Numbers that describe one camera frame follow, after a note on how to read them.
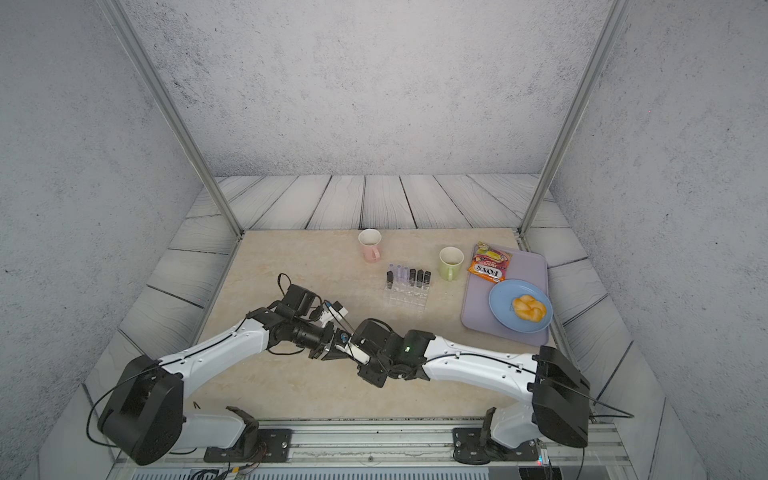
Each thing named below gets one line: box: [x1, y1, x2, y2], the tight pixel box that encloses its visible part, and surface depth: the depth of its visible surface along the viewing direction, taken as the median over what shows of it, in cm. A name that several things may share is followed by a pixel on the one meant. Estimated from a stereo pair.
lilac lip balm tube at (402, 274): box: [396, 264, 409, 283], surface depth 100 cm
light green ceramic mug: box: [438, 246, 465, 282], surface depth 101 cm
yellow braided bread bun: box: [513, 294, 547, 323], surface depth 97 cm
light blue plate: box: [488, 279, 553, 334], surface depth 100 cm
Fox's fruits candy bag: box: [467, 241, 512, 283], surface depth 109 cm
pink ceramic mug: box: [358, 228, 382, 263], surface depth 106 cm
